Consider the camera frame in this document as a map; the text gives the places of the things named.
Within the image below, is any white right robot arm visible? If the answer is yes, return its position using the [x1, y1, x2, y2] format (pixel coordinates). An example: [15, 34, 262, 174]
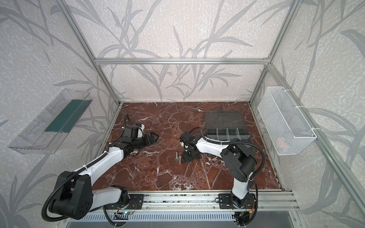
[180, 131, 266, 209]

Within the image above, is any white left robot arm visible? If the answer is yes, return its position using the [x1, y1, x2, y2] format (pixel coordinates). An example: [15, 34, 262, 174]
[41, 124, 160, 222]

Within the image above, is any pile of screws and nuts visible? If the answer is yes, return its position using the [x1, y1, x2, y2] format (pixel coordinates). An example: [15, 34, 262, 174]
[175, 152, 184, 164]

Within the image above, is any clear plastic organizer box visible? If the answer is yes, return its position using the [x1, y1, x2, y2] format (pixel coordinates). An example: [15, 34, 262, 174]
[197, 111, 255, 159]

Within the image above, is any aluminium rear crossbar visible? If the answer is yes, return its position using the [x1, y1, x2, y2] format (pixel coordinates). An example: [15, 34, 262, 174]
[95, 58, 269, 65]

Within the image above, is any pink object in basket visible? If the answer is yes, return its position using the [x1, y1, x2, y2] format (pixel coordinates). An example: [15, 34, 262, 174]
[276, 137, 289, 150]

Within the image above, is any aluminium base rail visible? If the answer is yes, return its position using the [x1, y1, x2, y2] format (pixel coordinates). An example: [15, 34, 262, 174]
[113, 190, 300, 212]

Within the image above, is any clear wall shelf green bottom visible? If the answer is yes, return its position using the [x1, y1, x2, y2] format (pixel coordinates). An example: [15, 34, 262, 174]
[8, 89, 93, 154]

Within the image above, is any white wire mesh basket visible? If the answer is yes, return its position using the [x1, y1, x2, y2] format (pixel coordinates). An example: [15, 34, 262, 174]
[258, 86, 317, 156]

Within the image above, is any aluminium frame post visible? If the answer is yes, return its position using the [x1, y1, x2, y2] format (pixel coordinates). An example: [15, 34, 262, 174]
[249, 0, 303, 104]

